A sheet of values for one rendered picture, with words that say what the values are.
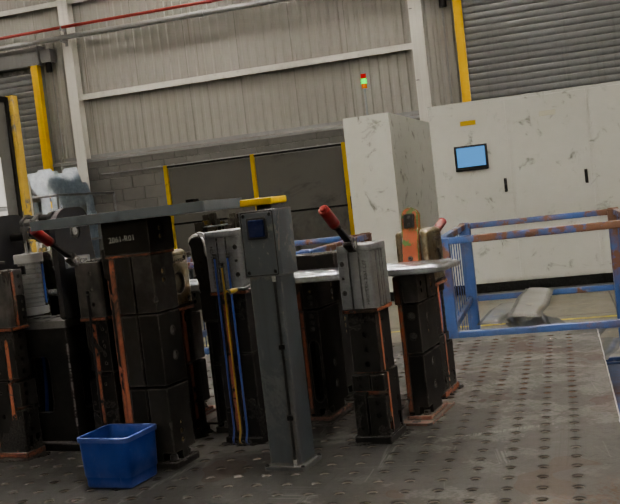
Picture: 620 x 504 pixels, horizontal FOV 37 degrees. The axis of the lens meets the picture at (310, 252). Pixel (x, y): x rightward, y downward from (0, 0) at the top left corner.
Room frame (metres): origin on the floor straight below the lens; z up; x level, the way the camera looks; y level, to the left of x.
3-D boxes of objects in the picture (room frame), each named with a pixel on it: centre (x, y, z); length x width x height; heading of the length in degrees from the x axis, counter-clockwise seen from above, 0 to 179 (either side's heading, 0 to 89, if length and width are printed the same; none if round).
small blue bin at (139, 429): (1.58, 0.37, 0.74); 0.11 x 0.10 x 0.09; 66
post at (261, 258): (1.56, 0.07, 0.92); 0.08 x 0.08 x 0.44; 66
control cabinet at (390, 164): (11.03, -1.11, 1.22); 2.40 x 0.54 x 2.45; 161
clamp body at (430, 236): (2.00, -0.23, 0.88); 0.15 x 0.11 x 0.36; 156
